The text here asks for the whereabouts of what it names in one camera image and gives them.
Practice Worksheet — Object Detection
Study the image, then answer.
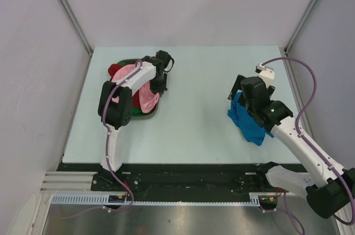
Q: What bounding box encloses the white cable duct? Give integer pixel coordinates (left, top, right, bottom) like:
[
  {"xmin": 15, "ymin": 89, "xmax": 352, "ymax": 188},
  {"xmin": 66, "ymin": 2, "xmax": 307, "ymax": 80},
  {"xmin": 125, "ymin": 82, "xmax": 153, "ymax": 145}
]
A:
[{"xmin": 50, "ymin": 194, "xmax": 277, "ymax": 207}]

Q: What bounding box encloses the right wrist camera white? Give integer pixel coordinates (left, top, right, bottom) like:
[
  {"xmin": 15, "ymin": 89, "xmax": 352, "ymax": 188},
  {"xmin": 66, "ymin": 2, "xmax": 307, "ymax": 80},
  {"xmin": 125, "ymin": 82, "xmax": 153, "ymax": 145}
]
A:
[{"xmin": 255, "ymin": 63, "xmax": 275, "ymax": 88}]

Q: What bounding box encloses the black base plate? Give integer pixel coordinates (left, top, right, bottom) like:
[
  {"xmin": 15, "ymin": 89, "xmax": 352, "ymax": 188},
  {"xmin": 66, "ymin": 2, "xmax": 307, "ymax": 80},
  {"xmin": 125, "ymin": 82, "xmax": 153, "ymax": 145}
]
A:
[{"xmin": 57, "ymin": 162, "xmax": 291, "ymax": 202}]

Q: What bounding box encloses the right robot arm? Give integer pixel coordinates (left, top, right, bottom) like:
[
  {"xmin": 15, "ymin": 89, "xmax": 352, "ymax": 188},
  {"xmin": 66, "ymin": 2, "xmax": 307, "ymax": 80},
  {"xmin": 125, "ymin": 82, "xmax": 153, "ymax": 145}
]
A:
[{"xmin": 229, "ymin": 75, "xmax": 354, "ymax": 218}]

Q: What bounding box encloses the grey plastic basket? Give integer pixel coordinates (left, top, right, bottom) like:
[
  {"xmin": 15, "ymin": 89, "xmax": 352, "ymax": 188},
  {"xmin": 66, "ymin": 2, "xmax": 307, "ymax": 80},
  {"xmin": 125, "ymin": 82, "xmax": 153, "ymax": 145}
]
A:
[{"xmin": 109, "ymin": 58, "xmax": 164, "ymax": 121}]

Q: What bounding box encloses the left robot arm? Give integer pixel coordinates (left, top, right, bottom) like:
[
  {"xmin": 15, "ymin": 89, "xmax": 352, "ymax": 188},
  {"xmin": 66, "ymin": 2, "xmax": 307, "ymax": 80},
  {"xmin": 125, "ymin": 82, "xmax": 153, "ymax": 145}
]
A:
[{"xmin": 98, "ymin": 50, "xmax": 175, "ymax": 191}]

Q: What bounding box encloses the blue t shirt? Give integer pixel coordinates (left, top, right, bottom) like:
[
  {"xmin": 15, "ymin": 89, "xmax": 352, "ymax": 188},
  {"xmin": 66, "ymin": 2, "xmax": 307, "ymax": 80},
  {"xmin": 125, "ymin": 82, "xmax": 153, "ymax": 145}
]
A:
[{"xmin": 227, "ymin": 91, "xmax": 274, "ymax": 146}]

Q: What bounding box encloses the red t shirt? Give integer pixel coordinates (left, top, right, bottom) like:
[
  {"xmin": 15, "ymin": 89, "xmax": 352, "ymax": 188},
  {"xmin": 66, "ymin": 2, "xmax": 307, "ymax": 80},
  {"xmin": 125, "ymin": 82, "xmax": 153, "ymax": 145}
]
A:
[{"xmin": 108, "ymin": 62, "xmax": 141, "ymax": 110}]

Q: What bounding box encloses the pink t shirt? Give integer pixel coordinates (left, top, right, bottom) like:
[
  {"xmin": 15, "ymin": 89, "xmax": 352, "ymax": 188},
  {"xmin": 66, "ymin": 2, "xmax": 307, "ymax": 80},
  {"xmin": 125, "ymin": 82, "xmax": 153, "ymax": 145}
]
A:
[{"xmin": 110, "ymin": 64, "xmax": 161, "ymax": 114}]

